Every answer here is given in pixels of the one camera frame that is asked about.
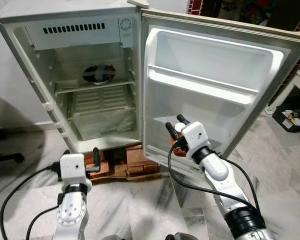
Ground silver fridge door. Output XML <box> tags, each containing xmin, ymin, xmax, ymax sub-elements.
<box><xmin>139</xmin><ymin>0</ymin><xmax>300</xmax><ymax>176</ymax></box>

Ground clear fridge shelf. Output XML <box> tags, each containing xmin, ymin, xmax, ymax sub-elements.
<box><xmin>54</xmin><ymin>79</ymin><xmax>137</xmax><ymax>96</ymax></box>

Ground grey fridge body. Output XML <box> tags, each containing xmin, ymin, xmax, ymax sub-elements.
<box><xmin>0</xmin><ymin>0</ymin><xmax>143</xmax><ymax>155</ymax></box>

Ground clear crisper drawer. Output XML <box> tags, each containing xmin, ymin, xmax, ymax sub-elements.
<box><xmin>69</xmin><ymin>107</ymin><xmax>141</xmax><ymax>142</ymax></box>

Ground orange brick and wood base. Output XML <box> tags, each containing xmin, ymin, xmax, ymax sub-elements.
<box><xmin>82</xmin><ymin>144</ymin><xmax>163</xmax><ymax>183</ymax></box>

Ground ribbed crisper cover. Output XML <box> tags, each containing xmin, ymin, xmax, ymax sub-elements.
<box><xmin>69</xmin><ymin>86</ymin><xmax>137</xmax><ymax>118</ymax></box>

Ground robot left leg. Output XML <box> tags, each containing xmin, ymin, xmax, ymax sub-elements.
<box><xmin>101</xmin><ymin>234</ymin><xmax>126</xmax><ymax>240</ymax></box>

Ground robot leg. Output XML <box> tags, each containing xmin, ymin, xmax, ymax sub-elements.
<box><xmin>101</xmin><ymin>234</ymin><xmax>126</xmax><ymax>240</ymax></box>
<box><xmin>165</xmin><ymin>232</ymin><xmax>198</xmax><ymax>240</ymax></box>

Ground metal bowl dark contents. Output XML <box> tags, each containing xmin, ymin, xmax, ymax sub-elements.
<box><xmin>81</xmin><ymin>64</ymin><xmax>116</xmax><ymax>86</ymax></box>

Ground black chair base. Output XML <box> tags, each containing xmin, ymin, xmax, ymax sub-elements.
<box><xmin>0</xmin><ymin>127</ymin><xmax>26</xmax><ymax>164</ymax></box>

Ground robot right leg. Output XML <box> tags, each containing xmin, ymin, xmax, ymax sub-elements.
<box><xmin>165</xmin><ymin>232</ymin><xmax>198</xmax><ymax>240</ymax></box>

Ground black storage bin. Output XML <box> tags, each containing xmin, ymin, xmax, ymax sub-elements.
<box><xmin>272</xmin><ymin>102</ymin><xmax>300</xmax><ymax>133</ymax></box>

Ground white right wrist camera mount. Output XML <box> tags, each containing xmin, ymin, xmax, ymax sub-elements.
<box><xmin>180</xmin><ymin>121</ymin><xmax>211</xmax><ymax>153</ymax></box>

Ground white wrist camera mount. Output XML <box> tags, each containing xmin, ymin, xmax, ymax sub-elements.
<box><xmin>59</xmin><ymin>153</ymin><xmax>87</xmax><ymax>187</ymax></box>
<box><xmin>180</xmin><ymin>121</ymin><xmax>211</xmax><ymax>153</ymax></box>

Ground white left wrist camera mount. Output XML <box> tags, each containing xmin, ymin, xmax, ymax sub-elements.
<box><xmin>59</xmin><ymin>153</ymin><xmax>87</xmax><ymax>187</ymax></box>

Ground white door shelf rail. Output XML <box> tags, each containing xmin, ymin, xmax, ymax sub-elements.
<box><xmin>146</xmin><ymin>64</ymin><xmax>261</xmax><ymax>106</ymax></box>

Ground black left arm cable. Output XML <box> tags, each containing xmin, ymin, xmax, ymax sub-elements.
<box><xmin>25</xmin><ymin>205</ymin><xmax>61</xmax><ymax>240</ymax></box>
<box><xmin>0</xmin><ymin>167</ymin><xmax>61</xmax><ymax>240</ymax></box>

